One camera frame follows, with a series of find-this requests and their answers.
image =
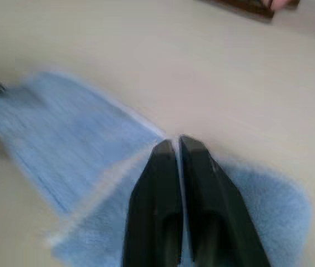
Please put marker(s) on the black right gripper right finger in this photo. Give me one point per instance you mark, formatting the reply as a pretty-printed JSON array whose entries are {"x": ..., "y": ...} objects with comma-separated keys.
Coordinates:
[{"x": 215, "y": 205}]

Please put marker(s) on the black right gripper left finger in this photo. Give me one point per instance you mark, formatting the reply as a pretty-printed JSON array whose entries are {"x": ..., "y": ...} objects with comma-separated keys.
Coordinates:
[{"x": 151, "y": 200}]

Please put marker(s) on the dark brown wooden board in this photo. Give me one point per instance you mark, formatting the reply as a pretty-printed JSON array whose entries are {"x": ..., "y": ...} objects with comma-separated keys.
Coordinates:
[{"x": 246, "y": 7}]

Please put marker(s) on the person's bare hand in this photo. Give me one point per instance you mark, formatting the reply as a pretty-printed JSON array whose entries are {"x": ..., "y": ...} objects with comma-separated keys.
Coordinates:
[{"x": 280, "y": 3}]

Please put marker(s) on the light blue towel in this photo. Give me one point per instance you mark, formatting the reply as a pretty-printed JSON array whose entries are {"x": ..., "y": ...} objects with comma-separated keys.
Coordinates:
[{"x": 71, "y": 155}]

